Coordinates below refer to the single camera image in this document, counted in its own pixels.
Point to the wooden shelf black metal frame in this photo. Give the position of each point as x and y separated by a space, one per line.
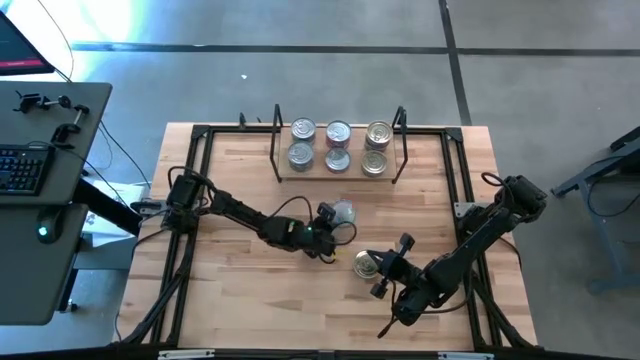
320 170

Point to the black computer mouse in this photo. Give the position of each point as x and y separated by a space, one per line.
52 222

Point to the blue label salmon can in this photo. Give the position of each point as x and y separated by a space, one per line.
374 162
378 134
365 264

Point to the black keyboard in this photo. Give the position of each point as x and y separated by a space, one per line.
25 170

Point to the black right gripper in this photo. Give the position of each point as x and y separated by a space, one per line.
402 275

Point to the yellow tape tag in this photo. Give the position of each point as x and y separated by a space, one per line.
334 255

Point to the dark grey desk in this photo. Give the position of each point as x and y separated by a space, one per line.
75 165

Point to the black desk monitor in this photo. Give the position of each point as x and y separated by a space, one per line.
20 50

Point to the silver metal bracket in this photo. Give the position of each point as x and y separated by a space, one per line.
465 356
186 354

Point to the black desk clamp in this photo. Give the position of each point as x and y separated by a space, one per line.
42 101
70 127

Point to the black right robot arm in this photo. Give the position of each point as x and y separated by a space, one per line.
465 260

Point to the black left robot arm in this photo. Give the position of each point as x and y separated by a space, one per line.
240 212

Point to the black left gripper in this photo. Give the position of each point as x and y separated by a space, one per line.
322 237

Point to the black desk leg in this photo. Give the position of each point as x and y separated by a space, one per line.
107 207

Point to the red label tuna can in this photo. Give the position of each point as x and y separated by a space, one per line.
338 132
337 160
346 212

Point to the green label tuna can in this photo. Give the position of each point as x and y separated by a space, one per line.
303 129
300 155

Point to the grey metal stand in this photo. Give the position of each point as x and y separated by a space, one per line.
612 240

